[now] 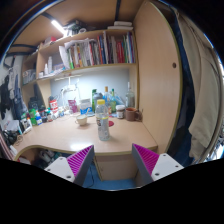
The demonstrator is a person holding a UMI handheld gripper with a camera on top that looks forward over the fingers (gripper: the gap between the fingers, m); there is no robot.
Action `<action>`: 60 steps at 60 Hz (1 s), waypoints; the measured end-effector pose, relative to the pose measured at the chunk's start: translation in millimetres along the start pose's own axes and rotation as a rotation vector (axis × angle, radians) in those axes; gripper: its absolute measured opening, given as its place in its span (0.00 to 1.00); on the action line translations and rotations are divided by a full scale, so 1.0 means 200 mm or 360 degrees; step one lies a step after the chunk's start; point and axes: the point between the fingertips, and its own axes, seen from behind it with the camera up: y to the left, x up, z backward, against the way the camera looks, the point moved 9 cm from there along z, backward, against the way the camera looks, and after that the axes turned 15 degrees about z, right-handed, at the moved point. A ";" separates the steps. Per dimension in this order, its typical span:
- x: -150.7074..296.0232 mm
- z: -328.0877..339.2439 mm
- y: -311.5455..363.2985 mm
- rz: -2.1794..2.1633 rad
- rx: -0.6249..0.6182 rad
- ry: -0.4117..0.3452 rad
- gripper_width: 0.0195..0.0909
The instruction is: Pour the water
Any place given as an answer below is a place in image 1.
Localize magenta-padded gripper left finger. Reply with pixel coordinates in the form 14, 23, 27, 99
44, 144, 96, 187

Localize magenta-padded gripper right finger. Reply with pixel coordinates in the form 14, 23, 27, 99
131, 143, 185, 187

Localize clear yellow-capped drink bottle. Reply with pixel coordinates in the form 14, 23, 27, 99
95, 99, 111, 142

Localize cream ceramic cup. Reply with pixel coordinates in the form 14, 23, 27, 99
74, 114, 89, 127

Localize brown ceramic mug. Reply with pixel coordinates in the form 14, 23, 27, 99
124, 107, 143, 122

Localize white-lidded brown spread jar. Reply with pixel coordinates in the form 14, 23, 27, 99
115, 104, 126, 120

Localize pink packet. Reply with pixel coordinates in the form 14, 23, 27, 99
67, 99, 79, 114

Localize blue and white carton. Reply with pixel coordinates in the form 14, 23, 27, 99
78, 98, 93, 115

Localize small blue-labelled white bottle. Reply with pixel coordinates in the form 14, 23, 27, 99
34, 111, 43, 126

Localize red and white canister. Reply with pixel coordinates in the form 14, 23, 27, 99
49, 98, 59, 115

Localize small green bottle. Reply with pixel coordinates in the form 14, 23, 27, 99
29, 109, 38, 127

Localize tall clear glass bottle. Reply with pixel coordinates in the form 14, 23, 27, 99
125, 81, 136, 108

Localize dark green bottle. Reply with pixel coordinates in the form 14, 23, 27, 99
91, 88, 98, 114

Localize green-capped slim bottle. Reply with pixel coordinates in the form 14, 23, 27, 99
109, 88, 118, 114

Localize grey insulated flask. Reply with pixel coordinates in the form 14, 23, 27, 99
93, 92, 104, 113

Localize dark blue hanging garment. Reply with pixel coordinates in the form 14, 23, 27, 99
168, 6, 196, 168

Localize orange-capped bottle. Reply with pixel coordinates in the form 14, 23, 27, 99
102, 86, 112, 104

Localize beige hanging cloth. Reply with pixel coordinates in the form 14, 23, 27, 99
176, 13, 222, 161

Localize white LED light bar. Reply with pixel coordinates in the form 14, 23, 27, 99
54, 73, 82, 82

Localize wooden bookshelf unit with books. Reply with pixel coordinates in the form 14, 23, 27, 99
20, 20, 139, 101

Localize ceiling fluorescent tube light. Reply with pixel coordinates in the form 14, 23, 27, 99
50, 19, 67, 35

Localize white wall power strip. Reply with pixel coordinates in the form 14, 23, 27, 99
64, 84, 78, 93

